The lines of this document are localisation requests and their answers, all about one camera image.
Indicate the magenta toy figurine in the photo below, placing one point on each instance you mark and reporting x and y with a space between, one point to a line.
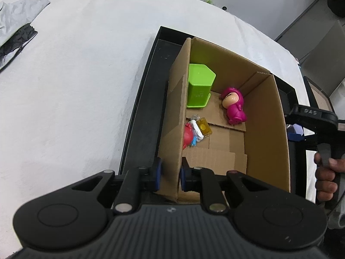
235 108

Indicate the yellow translucent charm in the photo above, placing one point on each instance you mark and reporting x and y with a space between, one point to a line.
204 126

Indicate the person's right hand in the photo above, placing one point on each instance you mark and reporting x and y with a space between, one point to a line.
326 179

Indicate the grey black plastic bag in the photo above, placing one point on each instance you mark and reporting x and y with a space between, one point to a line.
18 13

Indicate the green hexagonal container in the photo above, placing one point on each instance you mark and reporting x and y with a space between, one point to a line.
200 86

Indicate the white storage box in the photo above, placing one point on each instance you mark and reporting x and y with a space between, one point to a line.
339 94

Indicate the black garment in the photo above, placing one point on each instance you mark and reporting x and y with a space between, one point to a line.
16 39

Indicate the green plastic bag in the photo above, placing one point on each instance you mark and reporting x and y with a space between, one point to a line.
209 0

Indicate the purple cube toy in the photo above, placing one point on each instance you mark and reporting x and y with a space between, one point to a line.
296 132

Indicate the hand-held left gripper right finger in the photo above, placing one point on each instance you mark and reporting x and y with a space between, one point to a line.
183 175

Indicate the cardboard box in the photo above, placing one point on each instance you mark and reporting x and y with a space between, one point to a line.
266 140

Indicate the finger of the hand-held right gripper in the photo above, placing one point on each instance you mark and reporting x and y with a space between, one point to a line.
290 114

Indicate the black plastic tray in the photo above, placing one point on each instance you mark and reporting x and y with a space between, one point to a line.
145 94

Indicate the small red doll figure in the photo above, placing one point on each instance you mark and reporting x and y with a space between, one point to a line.
188 136

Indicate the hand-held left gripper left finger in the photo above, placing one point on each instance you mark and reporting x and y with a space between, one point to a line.
158 175

